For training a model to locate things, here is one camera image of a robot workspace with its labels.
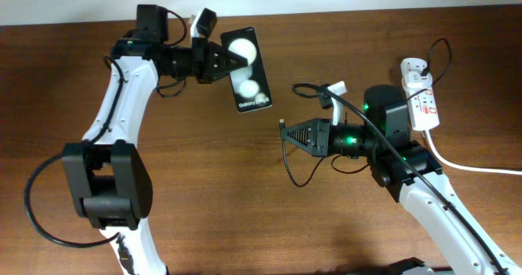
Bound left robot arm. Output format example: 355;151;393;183
63;4;247;274

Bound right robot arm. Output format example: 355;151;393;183
279;85;521;274

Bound white power strip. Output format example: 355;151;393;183
400;58;440;131

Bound white power strip cord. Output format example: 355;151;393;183
422;129;522;176

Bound white charger plug adapter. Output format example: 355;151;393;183
404;71;432;91

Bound black smartphone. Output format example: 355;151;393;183
220;27;273;113

